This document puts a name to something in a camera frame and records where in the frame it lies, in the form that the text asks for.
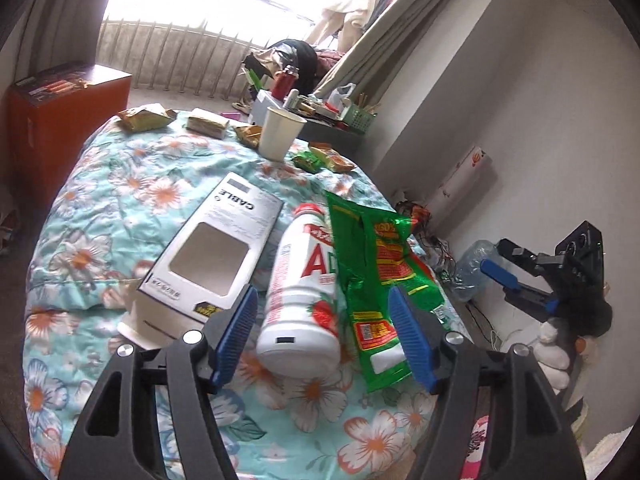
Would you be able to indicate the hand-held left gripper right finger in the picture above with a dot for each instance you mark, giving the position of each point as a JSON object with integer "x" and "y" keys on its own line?
{"x": 412, "y": 335}

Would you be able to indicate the black bag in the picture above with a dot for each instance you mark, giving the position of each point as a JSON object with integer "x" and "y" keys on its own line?
{"x": 300, "y": 65}

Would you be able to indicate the white strawberry drink bottle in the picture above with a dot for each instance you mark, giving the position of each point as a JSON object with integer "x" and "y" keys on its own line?
{"x": 300, "y": 310}

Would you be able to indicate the yellow-green snack packet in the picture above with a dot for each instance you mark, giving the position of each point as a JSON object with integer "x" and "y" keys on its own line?
{"x": 145, "y": 117}

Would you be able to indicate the green plastic basket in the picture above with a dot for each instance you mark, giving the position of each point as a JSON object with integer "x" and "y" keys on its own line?
{"x": 361, "y": 117}

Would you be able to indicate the clear water jug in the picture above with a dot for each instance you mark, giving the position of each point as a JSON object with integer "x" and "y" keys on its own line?
{"x": 475, "y": 270}

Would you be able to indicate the red thermos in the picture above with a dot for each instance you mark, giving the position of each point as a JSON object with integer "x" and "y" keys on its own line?
{"x": 285, "y": 82}

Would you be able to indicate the grey cabinet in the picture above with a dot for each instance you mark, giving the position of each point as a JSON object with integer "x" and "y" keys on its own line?
{"x": 320, "y": 130}

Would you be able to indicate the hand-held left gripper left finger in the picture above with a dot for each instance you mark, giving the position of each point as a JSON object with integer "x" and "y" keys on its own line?
{"x": 235, "y": 335}

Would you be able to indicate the green snack packet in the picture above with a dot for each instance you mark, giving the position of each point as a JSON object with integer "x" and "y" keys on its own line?
{"x": 307, "y": 161}

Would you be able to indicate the pink blanket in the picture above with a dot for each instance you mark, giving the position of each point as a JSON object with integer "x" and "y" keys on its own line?
{"x": 475, "y": 450}

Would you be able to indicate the person's right forearm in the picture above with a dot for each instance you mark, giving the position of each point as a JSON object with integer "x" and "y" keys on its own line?
{"x": 607, "y": 455}

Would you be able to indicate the small white bottle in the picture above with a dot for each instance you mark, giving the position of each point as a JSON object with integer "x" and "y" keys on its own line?
{"x": 295, "y": 99}

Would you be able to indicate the rolled patterned wallpaper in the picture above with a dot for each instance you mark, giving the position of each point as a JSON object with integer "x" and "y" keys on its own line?
{"x": 467, "y": 177}

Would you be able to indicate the beige curtain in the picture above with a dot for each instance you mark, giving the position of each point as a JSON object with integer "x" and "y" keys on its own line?
{"x": 395, "y": 30}

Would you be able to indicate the person's right hand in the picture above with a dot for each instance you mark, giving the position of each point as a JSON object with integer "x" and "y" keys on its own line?
{"x": 555, "y": 360}

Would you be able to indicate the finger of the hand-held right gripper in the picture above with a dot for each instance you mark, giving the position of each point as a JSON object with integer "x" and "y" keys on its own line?
{"x": 517, "y": 251}
{"x": 500, "y": 275}

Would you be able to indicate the small orange snack packet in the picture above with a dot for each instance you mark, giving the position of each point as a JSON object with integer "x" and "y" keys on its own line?
{"x": 248, "y": 136}

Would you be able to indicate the orange wooden cabinet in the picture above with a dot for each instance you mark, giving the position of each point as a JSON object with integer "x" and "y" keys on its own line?
{"x": 65, "y": 120}

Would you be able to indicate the green foil bag red label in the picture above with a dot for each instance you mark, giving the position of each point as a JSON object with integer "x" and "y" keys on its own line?
{"x": 380, "y": 260}

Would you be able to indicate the cream sandwich packet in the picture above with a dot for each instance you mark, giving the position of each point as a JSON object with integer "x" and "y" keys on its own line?
{"x": 207, "y": 122}

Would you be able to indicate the metal window railing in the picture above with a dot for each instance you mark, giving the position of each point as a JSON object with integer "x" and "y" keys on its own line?
{"x": 175, "y": 57}

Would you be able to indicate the white paper cup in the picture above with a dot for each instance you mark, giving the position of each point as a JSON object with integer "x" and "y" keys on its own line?
{"x": 280, "y": 132}

